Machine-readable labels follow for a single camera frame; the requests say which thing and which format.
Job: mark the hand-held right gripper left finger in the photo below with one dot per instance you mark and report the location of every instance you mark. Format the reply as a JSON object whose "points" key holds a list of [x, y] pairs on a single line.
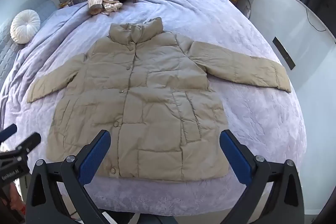
{"points": [[94, 155]]}

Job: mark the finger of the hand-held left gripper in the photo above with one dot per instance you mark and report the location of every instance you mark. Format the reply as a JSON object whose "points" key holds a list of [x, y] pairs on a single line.
{"points": [[9, 131], [29, 144]]}

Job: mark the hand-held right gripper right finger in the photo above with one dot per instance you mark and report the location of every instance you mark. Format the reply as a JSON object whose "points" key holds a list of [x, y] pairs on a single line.
{"points": [[233, 155]]}

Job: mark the khaki puffer jacket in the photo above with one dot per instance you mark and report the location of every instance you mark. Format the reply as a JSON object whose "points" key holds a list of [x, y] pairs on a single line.
{"points": [[147, 98]]}

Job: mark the person's left hand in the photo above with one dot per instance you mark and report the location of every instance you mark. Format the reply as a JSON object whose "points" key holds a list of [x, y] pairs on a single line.
{"points": [[15, 197]]}

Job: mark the round white pleated pillow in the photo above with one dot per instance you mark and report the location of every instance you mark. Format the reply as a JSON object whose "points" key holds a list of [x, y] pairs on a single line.
{"points": [[25, 26]]}

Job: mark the grey quilted headboard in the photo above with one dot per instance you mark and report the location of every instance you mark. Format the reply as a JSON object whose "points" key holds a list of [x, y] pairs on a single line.
{"points": [[39, 6]]}

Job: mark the yellow bedside clutter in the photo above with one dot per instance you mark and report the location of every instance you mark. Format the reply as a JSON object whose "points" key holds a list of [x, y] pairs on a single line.
{"points": [[65, 3]]}

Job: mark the lavender plush blanket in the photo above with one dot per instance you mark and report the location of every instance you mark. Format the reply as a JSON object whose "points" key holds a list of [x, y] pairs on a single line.
{"points": [[210, 16]]}

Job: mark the black wall panel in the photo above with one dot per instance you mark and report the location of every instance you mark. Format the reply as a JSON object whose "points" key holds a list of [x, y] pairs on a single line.
{"points": [[284, 54]]}

